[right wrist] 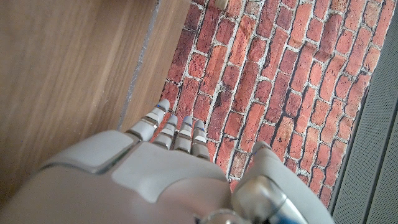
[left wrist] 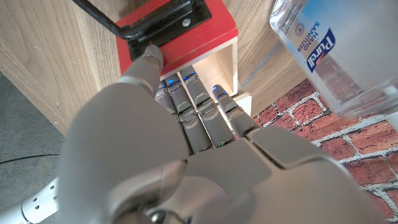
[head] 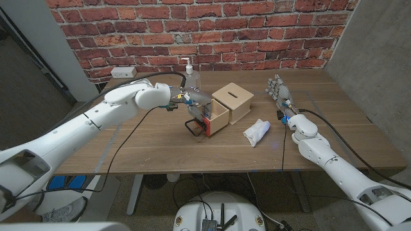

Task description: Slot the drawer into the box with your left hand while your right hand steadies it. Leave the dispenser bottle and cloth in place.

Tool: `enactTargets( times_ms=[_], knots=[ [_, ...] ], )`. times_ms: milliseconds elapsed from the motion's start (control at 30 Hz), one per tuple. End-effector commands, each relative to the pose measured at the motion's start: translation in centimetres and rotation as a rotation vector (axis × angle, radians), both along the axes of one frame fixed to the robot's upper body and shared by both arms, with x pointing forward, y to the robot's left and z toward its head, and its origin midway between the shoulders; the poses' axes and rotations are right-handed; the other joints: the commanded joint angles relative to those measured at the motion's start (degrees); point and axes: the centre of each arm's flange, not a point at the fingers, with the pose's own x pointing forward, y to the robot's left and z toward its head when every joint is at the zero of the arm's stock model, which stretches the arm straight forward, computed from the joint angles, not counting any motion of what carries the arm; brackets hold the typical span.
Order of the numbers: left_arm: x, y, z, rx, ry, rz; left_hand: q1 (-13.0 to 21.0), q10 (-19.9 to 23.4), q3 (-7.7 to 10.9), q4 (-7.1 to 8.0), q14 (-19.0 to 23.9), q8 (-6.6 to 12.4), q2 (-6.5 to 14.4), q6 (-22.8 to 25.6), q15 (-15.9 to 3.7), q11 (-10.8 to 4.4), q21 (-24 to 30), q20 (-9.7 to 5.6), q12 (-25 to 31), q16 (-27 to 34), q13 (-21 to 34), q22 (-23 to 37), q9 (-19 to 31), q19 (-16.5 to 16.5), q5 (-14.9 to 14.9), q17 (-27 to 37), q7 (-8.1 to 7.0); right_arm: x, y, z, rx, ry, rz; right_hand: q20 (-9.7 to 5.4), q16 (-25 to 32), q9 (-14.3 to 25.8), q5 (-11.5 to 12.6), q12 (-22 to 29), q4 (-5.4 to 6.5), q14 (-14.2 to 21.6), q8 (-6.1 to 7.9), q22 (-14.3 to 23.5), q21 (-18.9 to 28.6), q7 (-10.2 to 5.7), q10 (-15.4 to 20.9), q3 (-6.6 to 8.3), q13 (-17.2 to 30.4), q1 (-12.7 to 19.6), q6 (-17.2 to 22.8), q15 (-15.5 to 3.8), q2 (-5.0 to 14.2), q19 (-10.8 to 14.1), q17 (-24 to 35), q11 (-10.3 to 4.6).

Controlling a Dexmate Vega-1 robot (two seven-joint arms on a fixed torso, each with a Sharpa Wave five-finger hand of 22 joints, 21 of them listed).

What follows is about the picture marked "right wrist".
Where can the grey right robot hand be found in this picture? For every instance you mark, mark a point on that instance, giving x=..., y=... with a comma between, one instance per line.
x=149, y=177

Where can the wooden box with slot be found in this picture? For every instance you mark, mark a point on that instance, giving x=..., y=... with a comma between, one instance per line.
x=221, y=3

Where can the red brick print backdrop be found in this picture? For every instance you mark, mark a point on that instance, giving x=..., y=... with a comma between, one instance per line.
x=280, y=77

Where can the grey perforated wall panel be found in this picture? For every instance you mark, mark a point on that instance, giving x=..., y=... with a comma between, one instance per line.
x=370, y=161

